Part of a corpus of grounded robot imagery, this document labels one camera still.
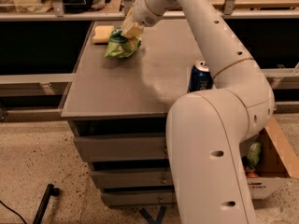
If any top grey drawer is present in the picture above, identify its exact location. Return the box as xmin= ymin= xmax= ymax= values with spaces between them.
xmin=74 ymin=133 xmax=167 ymax=162

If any grey drawer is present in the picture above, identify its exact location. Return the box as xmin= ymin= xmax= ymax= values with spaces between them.
xmin=74 ymin=133 xmax=167 ymax=162
xmin=101 ymin=189 xmax=177 ymax=206
xmin=91 ymin=168 xmax=173 ymax=189

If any black cable on floor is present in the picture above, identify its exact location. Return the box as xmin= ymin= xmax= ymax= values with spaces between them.
xmin=0 ymin=200 xmax=28 ymax=224

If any yellow sponge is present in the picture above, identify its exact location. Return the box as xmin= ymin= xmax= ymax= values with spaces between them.
xmin=93 ymin=25 xmax=114 ymax=44

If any green rice chip bag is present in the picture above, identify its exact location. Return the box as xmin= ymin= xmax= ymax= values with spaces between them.
xmin=105 ymin=27 xmax=141 ymax=59

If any orange snack in box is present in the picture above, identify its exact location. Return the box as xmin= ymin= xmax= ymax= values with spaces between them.
xmin=243 ymin=166 xmax=259 ymax=178

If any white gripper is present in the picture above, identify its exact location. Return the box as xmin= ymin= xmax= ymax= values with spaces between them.
xmin=121 ymin=0 xmax=163 ymax=38

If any cardboard box with snacks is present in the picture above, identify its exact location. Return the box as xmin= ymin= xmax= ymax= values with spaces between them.
xmin=240 ymin=118 xmax=299 ymax=200

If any green snack bag in box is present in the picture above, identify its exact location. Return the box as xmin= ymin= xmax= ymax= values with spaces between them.
xmin=247 ymin=142 xmax=262 ymax=167

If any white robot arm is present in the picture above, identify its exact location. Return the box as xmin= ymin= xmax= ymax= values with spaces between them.
xmin=122 ymin=0 xmax=275 ymax=224

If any bottom grey drawer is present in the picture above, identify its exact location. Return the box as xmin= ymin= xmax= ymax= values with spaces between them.
xmin=101 ymin=189 xmax=177 ymax=206

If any black bar on floor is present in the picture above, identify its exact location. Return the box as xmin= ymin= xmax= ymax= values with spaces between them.
xmin=33 ymin=184 xmax=60 ymax=224

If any blue pepsi can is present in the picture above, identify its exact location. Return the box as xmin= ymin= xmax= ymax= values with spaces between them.
xmin=188 ymin=61 xmax=213 ymax=92

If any middle grey drawer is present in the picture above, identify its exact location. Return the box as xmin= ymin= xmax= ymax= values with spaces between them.
xmin=91 ymin=168 xmax=173 ymax=189

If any grey drawer cabinet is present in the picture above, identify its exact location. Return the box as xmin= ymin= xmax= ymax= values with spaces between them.
xmin=62 ymin=20 xmax=208 ymax=194

